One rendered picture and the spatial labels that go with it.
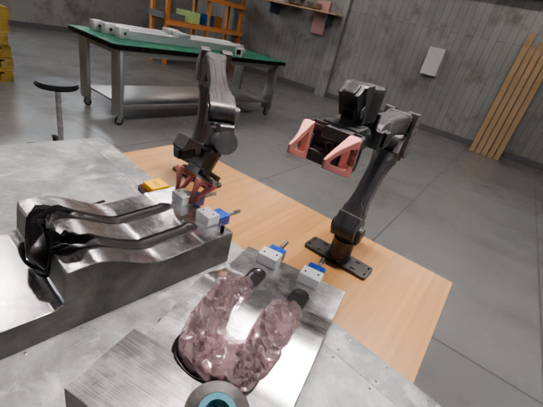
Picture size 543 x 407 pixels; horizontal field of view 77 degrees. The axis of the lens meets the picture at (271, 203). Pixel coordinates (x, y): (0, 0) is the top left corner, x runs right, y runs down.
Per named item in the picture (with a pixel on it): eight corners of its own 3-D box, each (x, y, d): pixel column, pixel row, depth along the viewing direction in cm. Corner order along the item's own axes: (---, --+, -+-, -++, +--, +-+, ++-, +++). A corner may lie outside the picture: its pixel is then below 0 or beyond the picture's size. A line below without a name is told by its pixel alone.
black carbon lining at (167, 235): (166, 207, 92) (169, 175, 88) (202, 237, 83) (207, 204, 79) (9, 246, 67) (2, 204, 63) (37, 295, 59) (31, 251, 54)
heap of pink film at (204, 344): (237, 274, 76) (243, 245, 73) (309, 311, 71) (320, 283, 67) (153, 357, 55) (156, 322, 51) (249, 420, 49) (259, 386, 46)
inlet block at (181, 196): (208, 197, 103) (211, 181, 100) (219, 205, 100) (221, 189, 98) (170, 207, 93) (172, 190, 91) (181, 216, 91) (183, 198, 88)
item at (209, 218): (232, 215, 97) (235, 198, 95) (244, 223, 94) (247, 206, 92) (194, 227, 88) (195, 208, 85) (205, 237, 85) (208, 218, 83)
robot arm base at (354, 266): (373, 258, 90) (382, 249, 96) (309, 224, 99) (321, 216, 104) (363, 281, 94) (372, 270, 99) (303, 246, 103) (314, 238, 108)
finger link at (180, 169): (178, 198, 89) (196, 166, 88) (163, 186, 92) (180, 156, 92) (195, 204, 94) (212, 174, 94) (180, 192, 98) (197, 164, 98)
